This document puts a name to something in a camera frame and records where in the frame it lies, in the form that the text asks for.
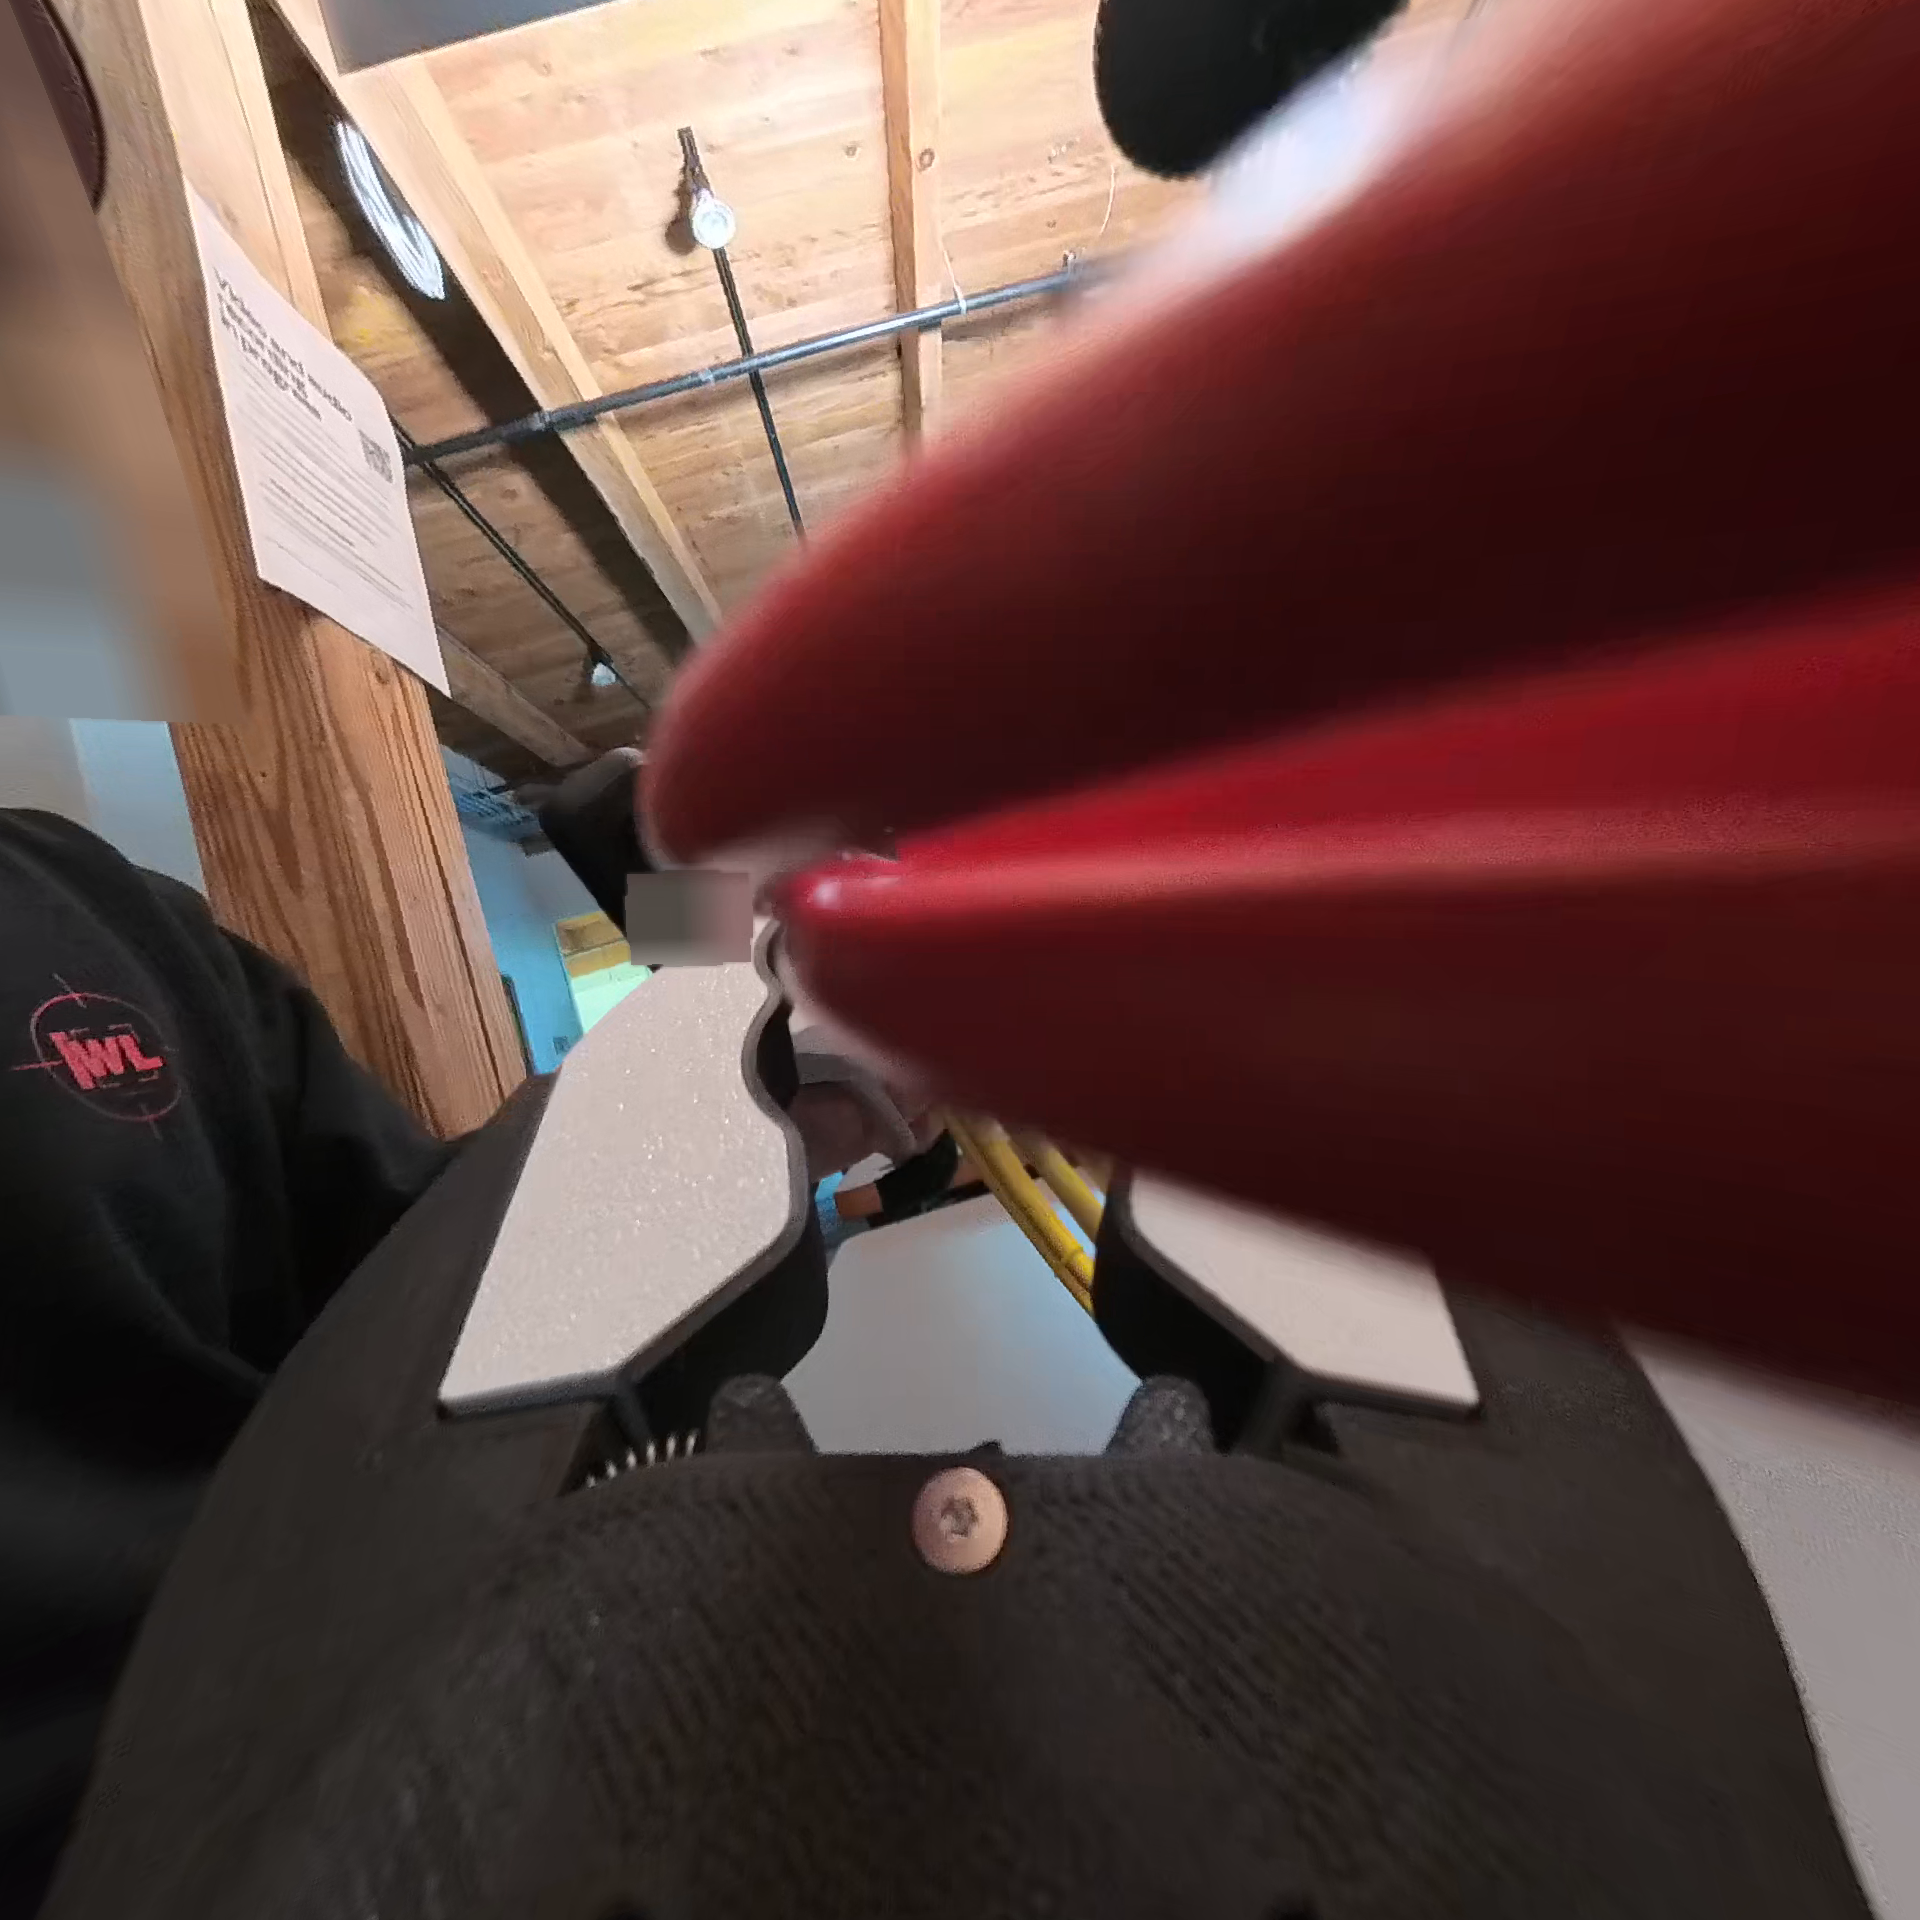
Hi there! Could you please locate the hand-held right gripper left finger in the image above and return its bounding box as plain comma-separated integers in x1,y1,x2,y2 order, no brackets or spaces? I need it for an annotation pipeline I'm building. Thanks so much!
434,920,831,1449

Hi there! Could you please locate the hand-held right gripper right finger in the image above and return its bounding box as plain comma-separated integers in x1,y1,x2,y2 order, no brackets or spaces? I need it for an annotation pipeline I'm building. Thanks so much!
1094,1161,1485,1454

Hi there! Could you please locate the yellow ethernet cable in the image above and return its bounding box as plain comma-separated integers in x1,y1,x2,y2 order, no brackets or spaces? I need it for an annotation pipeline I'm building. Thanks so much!
945,1113,1117,1321

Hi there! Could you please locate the red ethernet cable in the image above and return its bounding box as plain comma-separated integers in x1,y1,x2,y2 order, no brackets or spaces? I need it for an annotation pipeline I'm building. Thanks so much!
638,0,1920,1403

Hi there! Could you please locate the person's black hoodie torso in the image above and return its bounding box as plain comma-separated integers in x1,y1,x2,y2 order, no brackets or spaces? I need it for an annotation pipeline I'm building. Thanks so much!
0,807,461,1920

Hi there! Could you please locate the black ceiling pipe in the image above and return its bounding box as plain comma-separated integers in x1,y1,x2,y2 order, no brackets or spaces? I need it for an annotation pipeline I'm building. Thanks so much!
394,256,1114,467

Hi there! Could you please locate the white paper notice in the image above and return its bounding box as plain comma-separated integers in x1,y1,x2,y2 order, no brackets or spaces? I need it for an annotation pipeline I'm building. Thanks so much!
182,189,453,695

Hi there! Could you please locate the black conduit with round sensor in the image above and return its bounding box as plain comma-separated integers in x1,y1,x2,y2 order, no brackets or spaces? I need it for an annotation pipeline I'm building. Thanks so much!
667,129,811,543

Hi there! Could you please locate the round ceiling light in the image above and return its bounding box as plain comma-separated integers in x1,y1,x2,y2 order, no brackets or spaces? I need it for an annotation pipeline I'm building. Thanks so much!
330,117,448,303

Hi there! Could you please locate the black rounded object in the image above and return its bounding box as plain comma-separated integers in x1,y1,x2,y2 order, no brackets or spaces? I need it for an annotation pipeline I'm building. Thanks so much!
1094,0,1413,178

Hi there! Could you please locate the wooden post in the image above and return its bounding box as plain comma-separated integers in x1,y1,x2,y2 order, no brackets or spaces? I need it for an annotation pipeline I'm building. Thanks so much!
47,0,535,1143

